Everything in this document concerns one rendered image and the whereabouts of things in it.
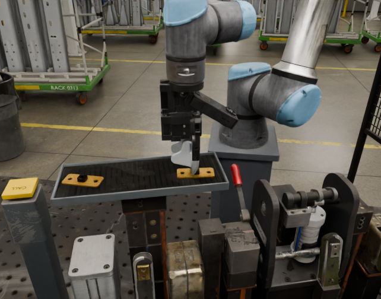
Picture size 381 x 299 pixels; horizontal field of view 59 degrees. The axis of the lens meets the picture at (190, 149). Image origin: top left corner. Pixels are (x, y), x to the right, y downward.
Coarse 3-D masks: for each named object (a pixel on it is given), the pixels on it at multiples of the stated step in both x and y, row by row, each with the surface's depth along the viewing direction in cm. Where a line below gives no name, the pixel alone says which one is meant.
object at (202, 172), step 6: (180, 168) 78; (186, 168) 78; (198, 168) 76; (204, 168) 78; (210, 168) 78; (180, 174) 76; (186, 174) 76; (198, 174) 76; (204, 174) 76; (210, 174) 76
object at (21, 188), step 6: (12, 180) 74; (18, 180) 74; (24, 180) 74; (30, 180) 74; (36, 180) 74; (6, 186) 72; (12, 186) 72; (18, 186) 72; (24, 186) 72; (30, 186) 72; (36, 186) 74; (6, 192) 70; (12, 192) 70; (18, 192) 70; (24, 192) 70; (30, 192) 70; (6, 198) 70; (12, 198) 70
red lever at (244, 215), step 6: (234, 168) 80; (234, 174) 79; (234, 180) 79; (240, 180) 79; (234, 186) 79; (240, 186) 78; (240, 192) 78; (240, 198) 77; (240, 204) 76; (240, 210) 75; (246, 210) 75; (240, 216) 75; (246, 216) 74
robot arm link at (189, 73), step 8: (168, 64) 62; (176, 64) 61; (184, 64) 61; (192, 64) 61; (200, 64) 62; (168, 72) 63; (176, 72) 62; (184, 72) 61; (192, 72) 62; (200, 72) 63; (176, 80) 62; (184, 80) 62; (192, 80) 62; (200, 80) 63
